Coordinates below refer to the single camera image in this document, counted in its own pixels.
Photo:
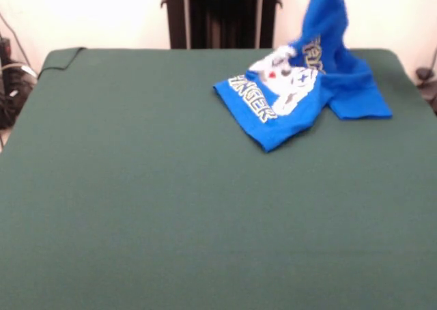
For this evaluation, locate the blue printed t-shirt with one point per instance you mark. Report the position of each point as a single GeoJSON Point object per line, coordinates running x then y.
{"type": "Point", "coordinates": [324, 16]}

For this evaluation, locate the dark green table cloth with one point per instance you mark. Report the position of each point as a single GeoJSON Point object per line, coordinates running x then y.
{"type": "Point", "coordinates": [136, 204]}

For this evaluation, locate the small black box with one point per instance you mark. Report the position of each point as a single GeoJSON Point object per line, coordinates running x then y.
{"type": "Point", "coordinates": [5, 50]}

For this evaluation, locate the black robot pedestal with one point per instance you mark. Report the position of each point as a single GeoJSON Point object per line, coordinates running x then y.
{"type": "Point", "coordinates": [222, 16]}

